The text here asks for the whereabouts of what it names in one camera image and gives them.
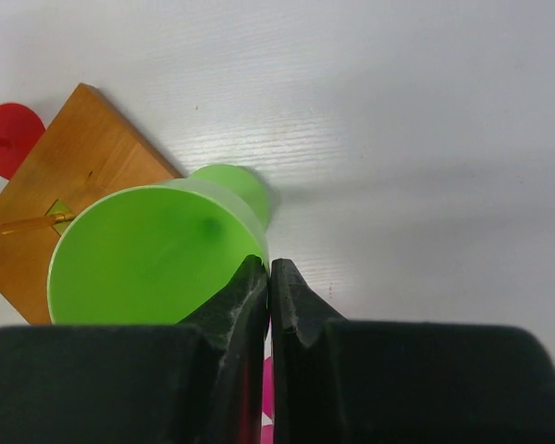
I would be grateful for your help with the wooden rack base board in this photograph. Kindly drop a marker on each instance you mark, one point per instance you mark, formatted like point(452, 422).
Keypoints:
point(89, 150)

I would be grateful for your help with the green wine glass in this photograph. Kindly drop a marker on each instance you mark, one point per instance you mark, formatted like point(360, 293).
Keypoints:
point(153, 254)

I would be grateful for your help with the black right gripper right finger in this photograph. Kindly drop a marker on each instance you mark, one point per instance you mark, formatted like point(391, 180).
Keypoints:
point(352, 381)

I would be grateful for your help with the gold wire glass rack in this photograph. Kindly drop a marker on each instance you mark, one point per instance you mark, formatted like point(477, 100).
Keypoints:
point(49, 221)

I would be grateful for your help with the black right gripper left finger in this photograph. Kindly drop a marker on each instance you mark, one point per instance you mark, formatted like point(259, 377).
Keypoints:
point(199, 381)

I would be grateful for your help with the pink wine glass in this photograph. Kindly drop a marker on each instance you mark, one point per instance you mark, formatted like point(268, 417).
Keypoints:
point(268, 403)

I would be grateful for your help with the red wine glass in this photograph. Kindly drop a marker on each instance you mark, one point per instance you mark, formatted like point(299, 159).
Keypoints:
point(20, 129)

